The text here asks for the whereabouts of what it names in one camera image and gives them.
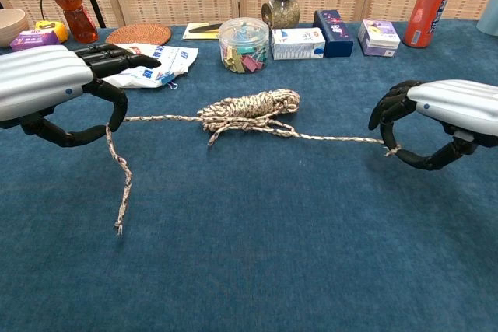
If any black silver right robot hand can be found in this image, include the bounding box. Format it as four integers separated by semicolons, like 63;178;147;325
368;79;498;172

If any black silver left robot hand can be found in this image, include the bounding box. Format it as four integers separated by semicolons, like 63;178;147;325
0;43;163;149

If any speckled braided rope bundle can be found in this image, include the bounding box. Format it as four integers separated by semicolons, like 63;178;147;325
105;88;402;236

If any small purple box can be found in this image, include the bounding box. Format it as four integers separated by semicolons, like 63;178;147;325
9;30;61;52

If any yellow tape measure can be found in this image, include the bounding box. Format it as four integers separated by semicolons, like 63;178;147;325
34;19;70;44

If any beige bowl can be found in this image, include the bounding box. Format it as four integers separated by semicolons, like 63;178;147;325
0;8;30;49

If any honey bottle yellow cap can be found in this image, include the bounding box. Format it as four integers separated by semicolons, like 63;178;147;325
50;0;99;45

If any light blue cup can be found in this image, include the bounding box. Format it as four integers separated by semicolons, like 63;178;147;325
476;0;498;36

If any red drink can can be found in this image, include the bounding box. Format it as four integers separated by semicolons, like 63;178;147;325
402;0;458;49

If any purple and white box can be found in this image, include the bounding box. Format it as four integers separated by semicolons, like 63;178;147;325
357;19;402;58

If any round woven rattan coaster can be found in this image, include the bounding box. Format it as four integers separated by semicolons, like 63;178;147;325
105;23;173;47

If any blue binder clip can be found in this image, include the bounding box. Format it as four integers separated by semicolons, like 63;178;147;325
157;72;179;90

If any white sugar bag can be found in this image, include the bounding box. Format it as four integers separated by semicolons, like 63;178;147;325
101;43;199;89

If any dark blue tall box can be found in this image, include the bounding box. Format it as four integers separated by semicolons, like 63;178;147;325
313;9;355;58

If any razor in yellow package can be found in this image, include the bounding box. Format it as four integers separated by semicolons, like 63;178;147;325
181;22;225;41

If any white and blue box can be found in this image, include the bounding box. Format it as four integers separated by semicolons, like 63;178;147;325
271;27;326;61

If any glass jar black lid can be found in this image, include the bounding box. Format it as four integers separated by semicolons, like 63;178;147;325
261;0;301;30

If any clear tub of coloured clips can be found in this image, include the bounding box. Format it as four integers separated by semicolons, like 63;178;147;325
218;17;270;74

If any dark blue table carpet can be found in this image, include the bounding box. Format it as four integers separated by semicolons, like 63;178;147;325
0;19;498;332

